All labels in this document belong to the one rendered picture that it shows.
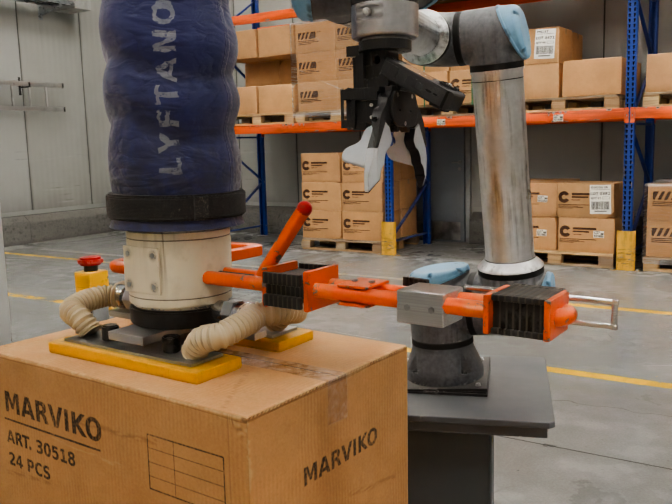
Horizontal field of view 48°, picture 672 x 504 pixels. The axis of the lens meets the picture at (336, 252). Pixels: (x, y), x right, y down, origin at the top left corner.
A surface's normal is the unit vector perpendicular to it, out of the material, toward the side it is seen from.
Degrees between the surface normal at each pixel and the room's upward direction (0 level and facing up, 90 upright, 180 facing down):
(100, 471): 90
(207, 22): 79
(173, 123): 109
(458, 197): 90
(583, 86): 91
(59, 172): 90
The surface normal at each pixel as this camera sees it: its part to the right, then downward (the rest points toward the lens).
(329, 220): -0.50, 0.08
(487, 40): -0.39, 0.27
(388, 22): 0.00, 0.13
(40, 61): 0.84, 0.05
